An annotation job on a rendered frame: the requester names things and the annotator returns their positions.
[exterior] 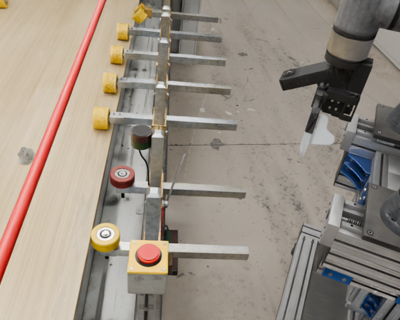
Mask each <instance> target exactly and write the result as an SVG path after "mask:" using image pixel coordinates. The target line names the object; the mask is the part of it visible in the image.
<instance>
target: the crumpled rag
mask: <svg viewBox="0 0 400 320"><path fill-rule="evenodd" d="M17 155H18V156H19V157H20V159H19V161H18V162H19V164H25V165H26V164H29V163H30V162H31V161H33V160H34V158H35V155H36V152H34V151H33V150H32V149H30V148H26V147H22V148H21V149H20V152H18V154H17Z"/></svg>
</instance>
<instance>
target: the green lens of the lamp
mask: <svg viewBox="0 0 400 320"><path fill-rule="evenodd" d="M131 146H132V147H133V148H134V149H136V150H146V149H148V148H150V146H151V140H150V141H149V142H147V143H143V144H140V143H135V142H134V141H133V140H132V139H131Z"/></svg>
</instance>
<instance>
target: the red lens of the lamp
mask: <svg viewBox="0 0 400 320"><path fill-rule="evenodd" d="M134 127H135V126H134ZM149 128H150V127H149ZM132 129H133V128H132ZM132 129H131V139H132V140H133V141H134V142H136V143H147V142H149V141H150V140H151V138H152V130H151V128H150V134H149V135H147V136H145V137H138V136H136V135H134V134H133V133H132Z"/></svg>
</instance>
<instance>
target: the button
mask: <svg viewBox="0 0 400 320"><path fill-rule="evenodd" d="M137 257H138V259H139V261H141V262H143V263H146V264H150V263H154V262H156V261H158V259H159V257H160V250H159V248H158V247H157V246H156V245H154V244H144V245H142V246H141V247H139V249H138V251H137Z"/></svg>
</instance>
